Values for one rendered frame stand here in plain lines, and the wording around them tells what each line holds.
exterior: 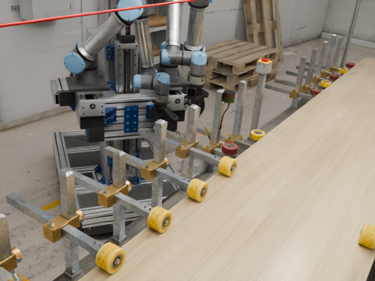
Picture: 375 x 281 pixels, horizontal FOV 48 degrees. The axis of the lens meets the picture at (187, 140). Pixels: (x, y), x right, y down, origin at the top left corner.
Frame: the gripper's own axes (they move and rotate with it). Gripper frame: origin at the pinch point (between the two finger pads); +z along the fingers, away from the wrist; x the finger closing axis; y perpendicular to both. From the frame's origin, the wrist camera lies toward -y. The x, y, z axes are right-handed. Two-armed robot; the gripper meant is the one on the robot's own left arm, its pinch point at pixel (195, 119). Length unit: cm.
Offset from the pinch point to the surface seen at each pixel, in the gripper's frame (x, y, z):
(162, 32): -206, -247, 24
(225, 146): 20.1, 2.1, 8.4
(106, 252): 34, 102, 2
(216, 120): 10.8, -2.7, -1.5
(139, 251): 36, 88, 9
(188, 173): 12.4, 22.3, 18.4
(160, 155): 12.5, 47.0, -1.7
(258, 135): 27.3, -22.3, 8.4
